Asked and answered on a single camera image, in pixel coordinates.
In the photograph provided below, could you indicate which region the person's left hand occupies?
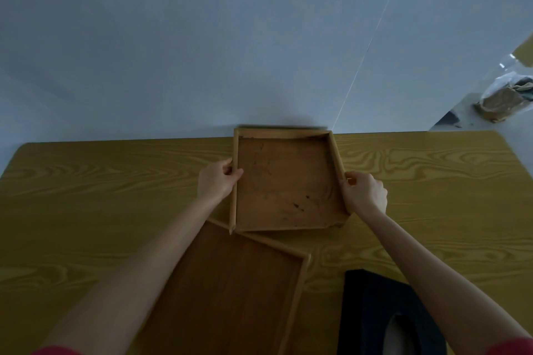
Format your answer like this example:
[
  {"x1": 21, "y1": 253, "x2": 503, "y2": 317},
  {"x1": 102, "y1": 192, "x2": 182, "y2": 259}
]
[{"x1": 197, "y1": 158, "x2": 244, "y2": 204}]

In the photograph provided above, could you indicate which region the person's right hand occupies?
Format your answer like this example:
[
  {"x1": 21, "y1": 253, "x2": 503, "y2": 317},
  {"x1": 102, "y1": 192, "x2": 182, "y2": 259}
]
[{"x1": 339, "y1": 171, "x2": 389, "y2": 218}]

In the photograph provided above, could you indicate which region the small wooden tray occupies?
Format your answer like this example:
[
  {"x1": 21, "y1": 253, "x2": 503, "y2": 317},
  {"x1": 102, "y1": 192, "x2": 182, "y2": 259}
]
[{"x1": 228, "y1": 127, "x2": 351, "y2": 236}]

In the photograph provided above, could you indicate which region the person's right forearm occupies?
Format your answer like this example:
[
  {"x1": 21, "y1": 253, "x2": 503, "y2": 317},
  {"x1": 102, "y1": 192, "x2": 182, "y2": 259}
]
[{"x1": 359, "y1": 210, "x2": 533, "y2": 355}]

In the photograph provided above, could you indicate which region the person's left forearm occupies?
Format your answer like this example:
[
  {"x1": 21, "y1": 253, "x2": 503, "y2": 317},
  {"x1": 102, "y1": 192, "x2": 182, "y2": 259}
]
[{"x1": 32, "y1": 194, "x2": 225, "y2": 355}]

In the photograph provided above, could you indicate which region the large wooden tray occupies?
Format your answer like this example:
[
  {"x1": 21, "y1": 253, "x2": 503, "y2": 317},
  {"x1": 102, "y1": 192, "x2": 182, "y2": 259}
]
[{"x1": 127, "y1": 217, "x2": 312, "y2": 355}]

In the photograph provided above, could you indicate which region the black tissue box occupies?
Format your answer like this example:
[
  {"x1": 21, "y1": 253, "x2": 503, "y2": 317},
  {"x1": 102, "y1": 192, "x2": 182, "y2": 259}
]
[{"x1": 336, "y1": 269, "x2": 448, "y2": 355}]

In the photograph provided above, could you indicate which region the brown block in bag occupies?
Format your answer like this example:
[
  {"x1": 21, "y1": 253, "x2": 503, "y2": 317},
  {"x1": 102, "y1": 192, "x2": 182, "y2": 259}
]
[{"x1": 476, "y1": 87, "x2": 531, "y2": 123}]

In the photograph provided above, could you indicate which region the clear plastic bag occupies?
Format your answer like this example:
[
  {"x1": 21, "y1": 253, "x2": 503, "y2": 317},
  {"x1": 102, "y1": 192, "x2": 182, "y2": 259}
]
[{"x1": 475, "y1": 53, "x2": 533, "y2": 123}]

